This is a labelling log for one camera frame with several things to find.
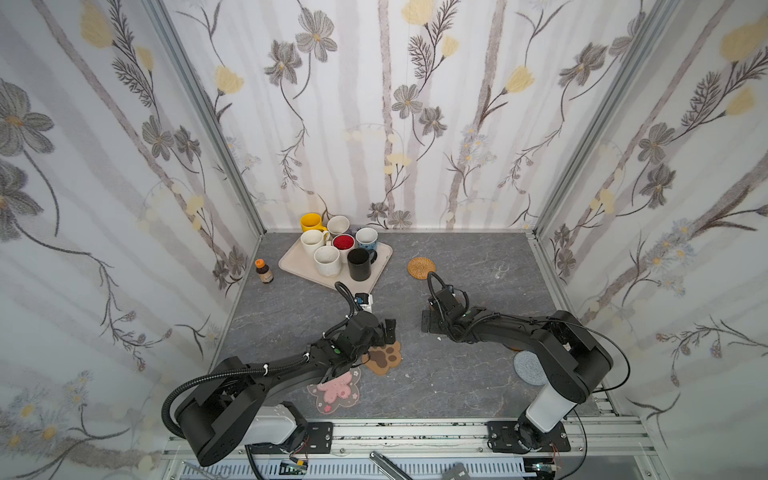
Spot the cork paw print coaster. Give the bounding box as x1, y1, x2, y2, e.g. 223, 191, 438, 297
363, 341, 403, 376

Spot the woven rattan round coaster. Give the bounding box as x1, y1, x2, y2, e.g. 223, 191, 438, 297
407, 257, 437, 280

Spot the pink flower coaster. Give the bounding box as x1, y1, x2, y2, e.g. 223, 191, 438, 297
307, 368, 362, 415

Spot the grey round coaster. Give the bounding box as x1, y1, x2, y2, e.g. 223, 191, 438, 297
513, 351, 547, 386

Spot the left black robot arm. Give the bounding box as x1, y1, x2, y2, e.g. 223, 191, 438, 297
161, 311, 397, 467

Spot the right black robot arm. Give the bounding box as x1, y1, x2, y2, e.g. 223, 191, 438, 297
422, 287, 613, 454

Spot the black mug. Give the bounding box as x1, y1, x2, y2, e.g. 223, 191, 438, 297
347, 247, 378, 282

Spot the speckled white mug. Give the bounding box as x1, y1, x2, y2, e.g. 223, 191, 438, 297
313, 245, 342, 277

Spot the blue floral mug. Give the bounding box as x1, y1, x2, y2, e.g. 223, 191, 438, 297
355, 227, 379, 251

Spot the white mug red inside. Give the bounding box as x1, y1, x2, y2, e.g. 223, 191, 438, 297
332, 234, 357, 264

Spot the beige serving tray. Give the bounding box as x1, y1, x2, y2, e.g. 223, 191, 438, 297
278, 237, 393, 293

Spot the lavender mug white inside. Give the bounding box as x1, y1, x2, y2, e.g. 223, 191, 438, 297
326, 215, 351, 237

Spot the small brown bottle orange cap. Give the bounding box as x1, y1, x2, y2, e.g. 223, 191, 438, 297
254, 259, 274, 284

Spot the yellow mug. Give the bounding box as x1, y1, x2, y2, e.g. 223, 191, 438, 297
300, 213, 327, 232

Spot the white mug with handle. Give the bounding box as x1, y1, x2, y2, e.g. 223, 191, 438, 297
300, 229, 331, 259

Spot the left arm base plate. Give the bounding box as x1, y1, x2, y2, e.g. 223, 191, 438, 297
246, 422, 334, 456

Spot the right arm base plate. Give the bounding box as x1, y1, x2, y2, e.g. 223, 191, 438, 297
486, 419, 571, 455

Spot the aluminium frame rail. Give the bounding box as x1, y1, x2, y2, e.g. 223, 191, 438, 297
157, 416, 669, 479

